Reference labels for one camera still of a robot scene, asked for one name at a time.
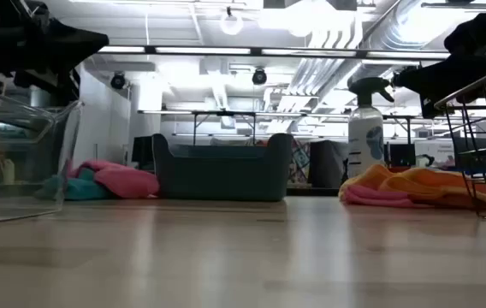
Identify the silver ventilation duct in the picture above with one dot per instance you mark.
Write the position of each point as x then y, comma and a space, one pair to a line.
397, 30

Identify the long ceiling light bar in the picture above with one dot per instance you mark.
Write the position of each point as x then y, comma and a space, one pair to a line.
204, 50

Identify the white globe pendant lamp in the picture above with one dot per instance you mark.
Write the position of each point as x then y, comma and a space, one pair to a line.
231, 23

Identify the orange microfiber towel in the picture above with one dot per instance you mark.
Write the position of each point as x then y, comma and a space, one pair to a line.
431, 181

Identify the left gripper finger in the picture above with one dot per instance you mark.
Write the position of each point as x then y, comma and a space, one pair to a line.
76, 43

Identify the black background monitor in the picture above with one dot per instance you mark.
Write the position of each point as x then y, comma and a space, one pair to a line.
142, 152

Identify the colourful patterned panel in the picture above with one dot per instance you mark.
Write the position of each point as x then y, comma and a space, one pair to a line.
299, 162

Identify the teal plastic bin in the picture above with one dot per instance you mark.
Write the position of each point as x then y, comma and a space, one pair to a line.
221, 179

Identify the teal microfiber towel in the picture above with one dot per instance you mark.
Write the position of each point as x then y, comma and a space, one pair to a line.
82, 190

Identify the black track spotlight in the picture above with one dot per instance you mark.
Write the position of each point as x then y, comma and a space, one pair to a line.
259, 76
117, 80

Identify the black background box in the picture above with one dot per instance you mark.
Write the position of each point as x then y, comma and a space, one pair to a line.
328, 164

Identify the clear plastic bin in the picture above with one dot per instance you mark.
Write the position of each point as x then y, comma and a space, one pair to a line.
67, 128

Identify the white spray bottle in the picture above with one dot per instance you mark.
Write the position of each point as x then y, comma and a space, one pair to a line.
365, 137

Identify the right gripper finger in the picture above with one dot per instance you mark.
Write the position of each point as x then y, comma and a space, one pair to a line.
469, 36
435, 77

